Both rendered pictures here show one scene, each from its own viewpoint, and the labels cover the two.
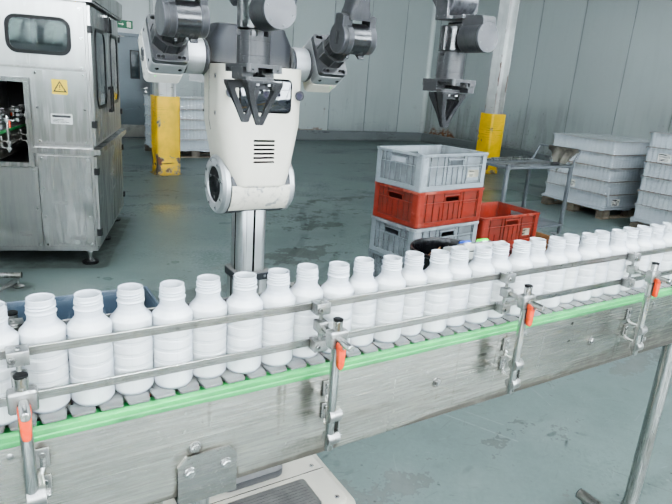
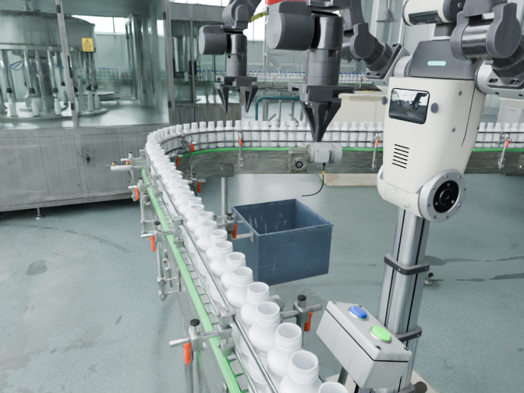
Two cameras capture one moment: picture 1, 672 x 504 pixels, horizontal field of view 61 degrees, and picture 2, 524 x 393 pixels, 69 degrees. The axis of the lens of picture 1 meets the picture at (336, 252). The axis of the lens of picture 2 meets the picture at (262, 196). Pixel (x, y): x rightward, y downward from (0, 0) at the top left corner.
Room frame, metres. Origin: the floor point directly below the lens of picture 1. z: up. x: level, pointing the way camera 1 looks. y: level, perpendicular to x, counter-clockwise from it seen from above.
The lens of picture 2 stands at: (1.29, -0.91, 1.53)
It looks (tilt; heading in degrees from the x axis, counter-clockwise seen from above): 19 degrees down; 99
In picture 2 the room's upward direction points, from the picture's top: 1 degrees clockwise
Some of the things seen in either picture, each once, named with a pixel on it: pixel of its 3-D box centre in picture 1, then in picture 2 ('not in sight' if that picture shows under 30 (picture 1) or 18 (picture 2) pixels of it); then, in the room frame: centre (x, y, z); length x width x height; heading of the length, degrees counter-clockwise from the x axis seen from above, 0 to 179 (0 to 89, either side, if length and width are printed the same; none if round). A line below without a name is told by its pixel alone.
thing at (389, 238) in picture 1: (423, 234); not in sight; (3.62, -0.56, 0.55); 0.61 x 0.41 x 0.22; 129
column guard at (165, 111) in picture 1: (165, 135); not in sight; (8.32, 2.58, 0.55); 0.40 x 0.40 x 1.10; 32
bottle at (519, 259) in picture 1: (516, 277); (267, 351); (1.22, -0.41, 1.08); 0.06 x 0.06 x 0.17
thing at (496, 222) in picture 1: (489, 223); not in sight; (4.09, -1.11, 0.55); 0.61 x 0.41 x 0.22; 125
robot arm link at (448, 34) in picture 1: (455, 39); (323, 34); (1.27, -0.21, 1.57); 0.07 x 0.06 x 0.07; 33
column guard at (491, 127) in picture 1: (489, 143); not in sight; (10.97, -2.73, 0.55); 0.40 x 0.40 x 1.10; 32
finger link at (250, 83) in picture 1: (256, 96); (230, 95); (1.01, 0.16, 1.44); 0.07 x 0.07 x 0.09; 33
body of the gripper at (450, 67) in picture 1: (449, 70); (322, 73); (1.27, -0.21, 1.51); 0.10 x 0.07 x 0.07; 32
